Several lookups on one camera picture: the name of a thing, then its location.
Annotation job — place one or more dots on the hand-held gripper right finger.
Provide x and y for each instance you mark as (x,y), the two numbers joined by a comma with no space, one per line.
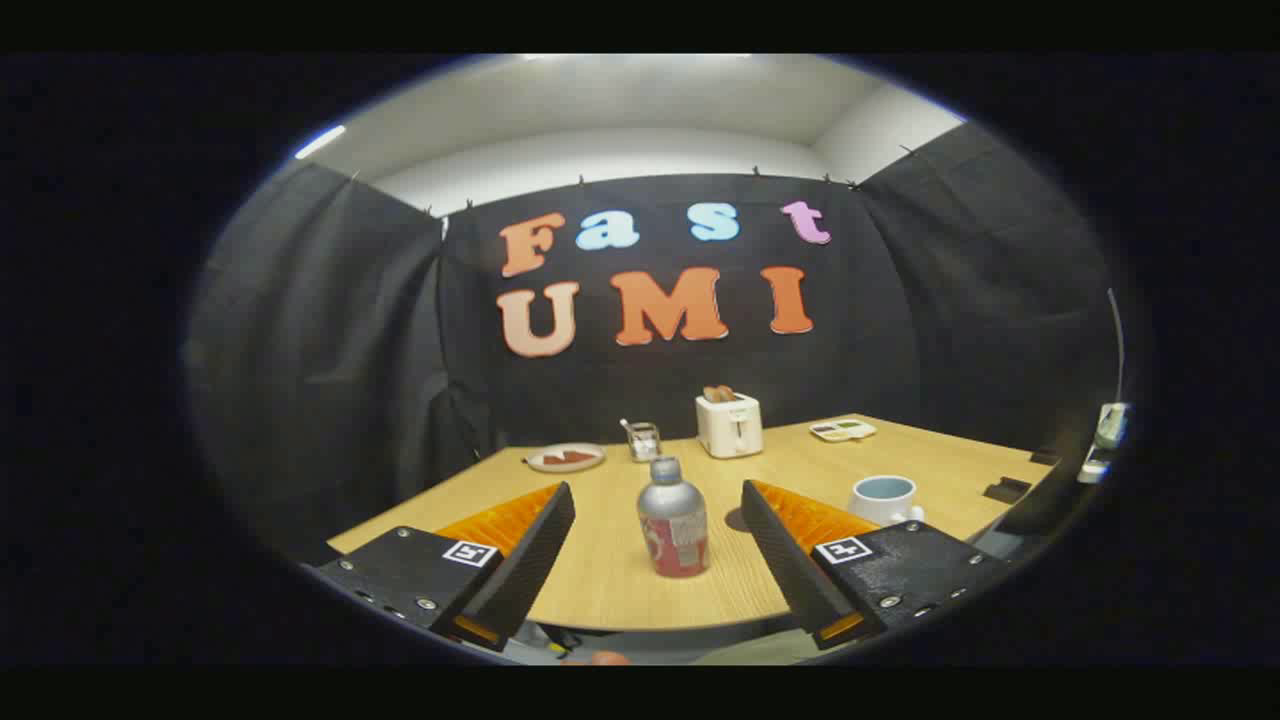
(785,560)

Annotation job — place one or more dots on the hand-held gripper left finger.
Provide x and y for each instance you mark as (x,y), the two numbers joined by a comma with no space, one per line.
(535,545)

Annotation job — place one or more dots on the dark brown round coaster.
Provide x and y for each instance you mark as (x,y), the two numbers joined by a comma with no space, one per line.
(735,519)

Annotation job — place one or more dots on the silver bottle with pink label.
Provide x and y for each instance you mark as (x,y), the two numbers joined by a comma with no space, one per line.
(673,525)

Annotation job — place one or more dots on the white cup with blue inside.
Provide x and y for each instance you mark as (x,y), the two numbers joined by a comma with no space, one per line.
(884,497)

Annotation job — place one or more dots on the wooden table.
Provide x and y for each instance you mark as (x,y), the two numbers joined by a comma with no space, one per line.
(620,560)

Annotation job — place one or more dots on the white plate with food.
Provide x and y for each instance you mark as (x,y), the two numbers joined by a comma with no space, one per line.
(565,458)

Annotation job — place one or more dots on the small white tray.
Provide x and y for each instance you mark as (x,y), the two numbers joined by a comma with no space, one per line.
(843,430)

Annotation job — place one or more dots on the white toaster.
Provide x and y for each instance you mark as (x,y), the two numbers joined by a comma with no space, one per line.
(729,425)

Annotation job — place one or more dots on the small glass jar with spoon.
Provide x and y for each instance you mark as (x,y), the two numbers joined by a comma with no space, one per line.
(644,442)

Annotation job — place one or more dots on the toast slices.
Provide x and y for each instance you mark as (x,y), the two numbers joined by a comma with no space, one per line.
(718,393)

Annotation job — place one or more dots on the flat black block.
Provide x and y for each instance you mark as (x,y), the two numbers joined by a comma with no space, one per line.
(1007,490)
(1045,456)

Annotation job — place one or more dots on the black backdrop cloth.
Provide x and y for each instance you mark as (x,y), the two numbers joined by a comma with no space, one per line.
(330,350)

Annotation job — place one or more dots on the white device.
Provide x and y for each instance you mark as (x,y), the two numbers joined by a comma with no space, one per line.
(1105,432)

